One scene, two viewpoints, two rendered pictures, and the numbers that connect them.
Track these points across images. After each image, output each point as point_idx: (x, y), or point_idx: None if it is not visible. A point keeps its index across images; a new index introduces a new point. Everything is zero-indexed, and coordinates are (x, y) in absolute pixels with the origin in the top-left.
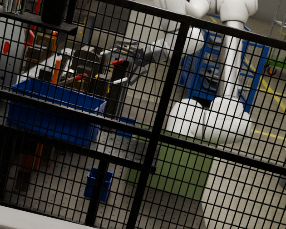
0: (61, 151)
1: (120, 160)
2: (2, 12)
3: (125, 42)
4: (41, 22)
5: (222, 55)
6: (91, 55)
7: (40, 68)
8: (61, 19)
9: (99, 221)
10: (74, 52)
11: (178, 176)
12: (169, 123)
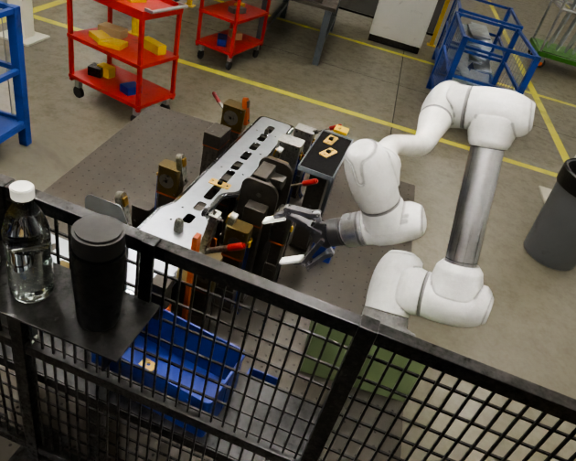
0: (225, 307)
1: None
2: (2, 302)
3: (300, 211)
4: (72, 330)
5: (462, 198)
6: (265, 187)
7: (209, 178)
8: (112, 320)
9: None
10: (242, 182)
11: (374, 374)
12: (371, 286)
